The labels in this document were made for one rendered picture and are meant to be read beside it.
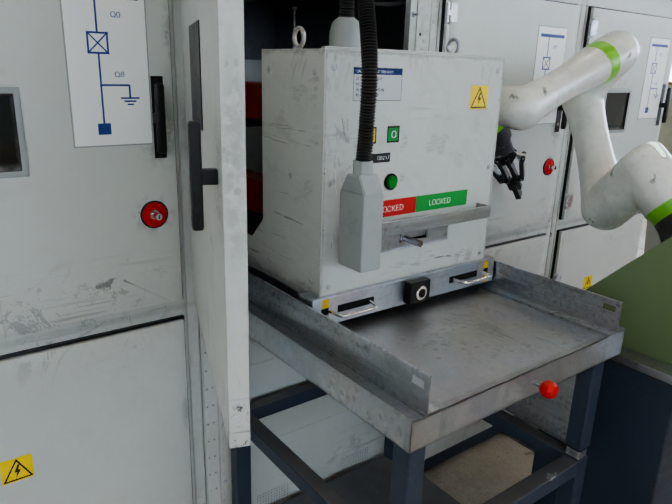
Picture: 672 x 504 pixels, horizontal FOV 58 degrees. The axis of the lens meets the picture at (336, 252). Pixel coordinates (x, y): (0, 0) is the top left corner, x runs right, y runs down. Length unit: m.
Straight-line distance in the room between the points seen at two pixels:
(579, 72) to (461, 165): 0.49
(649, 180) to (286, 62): 0.92
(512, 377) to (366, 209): 0.39
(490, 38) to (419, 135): 0.70
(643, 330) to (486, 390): 0.57
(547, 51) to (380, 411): 1.44
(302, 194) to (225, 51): 0.50
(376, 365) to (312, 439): 0.83
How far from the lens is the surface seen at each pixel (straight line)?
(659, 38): 2.74
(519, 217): 2.16
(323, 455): 1.90
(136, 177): 1.31
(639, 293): 1.53
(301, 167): 1.18
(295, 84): 1.19
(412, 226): 1.24
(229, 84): 0.74
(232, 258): 0.78
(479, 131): 1.40
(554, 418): 1.57
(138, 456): 1.55
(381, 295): 1.28
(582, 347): 1.29
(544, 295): 1.46
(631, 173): 1.65
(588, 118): 1.92
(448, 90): 1.32
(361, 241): 1.07
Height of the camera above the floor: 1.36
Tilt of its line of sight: 17 degrees down
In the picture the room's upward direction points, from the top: 2 degrees clockwise
